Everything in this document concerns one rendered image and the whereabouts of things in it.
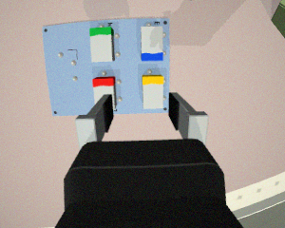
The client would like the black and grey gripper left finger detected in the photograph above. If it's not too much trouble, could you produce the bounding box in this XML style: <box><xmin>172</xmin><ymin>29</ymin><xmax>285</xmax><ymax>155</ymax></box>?
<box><xmin>75</xmin><ymin>94</ymin><xmax>114</xmax><ymax>150</ymax></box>

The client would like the grey block with yellow end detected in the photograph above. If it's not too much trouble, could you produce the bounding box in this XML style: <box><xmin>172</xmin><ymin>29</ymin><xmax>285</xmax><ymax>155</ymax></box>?
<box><xmin>142</xmin><ymin>75</ymin><xmax>163</xmax><ymax>109</ymax></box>

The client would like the white block with green end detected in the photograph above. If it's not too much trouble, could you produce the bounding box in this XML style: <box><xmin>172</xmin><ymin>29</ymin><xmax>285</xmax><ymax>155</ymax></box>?
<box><xmin>89</xmin><ymin>27</ymin><xmax>115</xmax><ymax>63</ymax></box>

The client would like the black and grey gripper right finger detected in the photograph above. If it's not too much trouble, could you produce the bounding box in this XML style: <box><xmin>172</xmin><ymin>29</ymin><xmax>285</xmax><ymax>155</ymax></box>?
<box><xmin>168</xmin><ymin>92</ymin><xmax>209</xmax><ymax>145</ymax></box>

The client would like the white block with blue end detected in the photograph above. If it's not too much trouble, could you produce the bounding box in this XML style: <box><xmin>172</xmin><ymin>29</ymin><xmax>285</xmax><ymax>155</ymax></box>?
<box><xmin>141</xmin><ymin>27</ymin><xmax>163</xmax><ymax>61</ymax></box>

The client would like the white block with red end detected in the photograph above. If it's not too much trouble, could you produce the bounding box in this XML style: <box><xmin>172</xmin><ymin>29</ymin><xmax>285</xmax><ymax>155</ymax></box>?
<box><xmin>92</xmin><ymin>76</ymin><xmax>117</xmax><ymax>110</ymax></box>

